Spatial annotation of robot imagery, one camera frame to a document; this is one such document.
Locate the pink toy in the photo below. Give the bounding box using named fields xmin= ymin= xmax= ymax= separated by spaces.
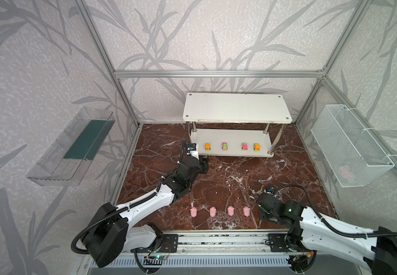
xmin=210 ymin=206 xmax=216 ymax=217
xmin=190 ymin=207 xmax=197 ymax=218
xmin=243 ymin=206 xmax=251 ymax=217
xmin=227 ymin=206 xmax=235 ymax=217

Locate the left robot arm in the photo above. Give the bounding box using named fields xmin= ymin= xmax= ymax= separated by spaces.
xmin=71 ymin=156 xmax=209 ymax=268

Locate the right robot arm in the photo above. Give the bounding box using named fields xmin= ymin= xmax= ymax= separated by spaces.
xmin=256 ymin=192 xmax=397 ymax=275

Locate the white two-tier shelf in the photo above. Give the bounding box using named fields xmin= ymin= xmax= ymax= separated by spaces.
xmin=183 ymin=93 xmax=292 ymax=158

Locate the pink object in basket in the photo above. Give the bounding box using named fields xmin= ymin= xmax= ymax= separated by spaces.
xmin=339 ymin=165 xmax=355 ymax=181

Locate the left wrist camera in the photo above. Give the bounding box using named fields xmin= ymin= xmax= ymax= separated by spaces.
xmin=187 ymin=143 xmax=199 ymax=160

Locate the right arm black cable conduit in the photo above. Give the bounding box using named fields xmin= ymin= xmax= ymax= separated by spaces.
xmin=273 ymin=184 xmax=397 ymax=259

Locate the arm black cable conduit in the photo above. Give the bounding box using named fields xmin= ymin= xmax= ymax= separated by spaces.
xmin=70 ymin=139 xmax=190 ymax=255
xmin=273 ymin=184 xmax=397 ymax=259

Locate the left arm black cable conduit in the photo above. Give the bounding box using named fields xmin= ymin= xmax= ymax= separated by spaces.
xmin=70 ymin=139 xmax=190 ymax=255

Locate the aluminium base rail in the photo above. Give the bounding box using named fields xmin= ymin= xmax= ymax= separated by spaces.
xmin=77 ymin=230 xmax=368 ymax=257

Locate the white wire mesh basket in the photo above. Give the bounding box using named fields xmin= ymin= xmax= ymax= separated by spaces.
xmin=311 ymin=104 xmax=395 ymax=188

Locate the clear plastic wall bin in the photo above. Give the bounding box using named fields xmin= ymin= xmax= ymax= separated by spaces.
xmin=27 ymin=107 xmax=116 ymax=187

